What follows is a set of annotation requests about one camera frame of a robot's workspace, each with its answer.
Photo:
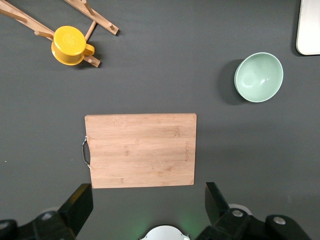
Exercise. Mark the wooden cutting board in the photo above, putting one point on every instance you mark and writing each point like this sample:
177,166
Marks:
140,150

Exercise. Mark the light green bowl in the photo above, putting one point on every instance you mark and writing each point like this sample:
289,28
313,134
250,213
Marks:
258,77

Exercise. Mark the yellow mug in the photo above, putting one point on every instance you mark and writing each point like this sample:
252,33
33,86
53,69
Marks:
68,42

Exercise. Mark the cream bear print tray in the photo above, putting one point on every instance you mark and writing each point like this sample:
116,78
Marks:
310,27

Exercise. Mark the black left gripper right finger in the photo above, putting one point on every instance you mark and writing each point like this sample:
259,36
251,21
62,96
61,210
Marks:
232,225

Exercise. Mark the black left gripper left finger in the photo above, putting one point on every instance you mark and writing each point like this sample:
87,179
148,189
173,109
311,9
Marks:
62,220

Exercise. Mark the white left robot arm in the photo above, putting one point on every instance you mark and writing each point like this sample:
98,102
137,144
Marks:
163,233

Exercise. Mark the wooden peg mug rack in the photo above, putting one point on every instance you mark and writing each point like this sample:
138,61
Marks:
100,15

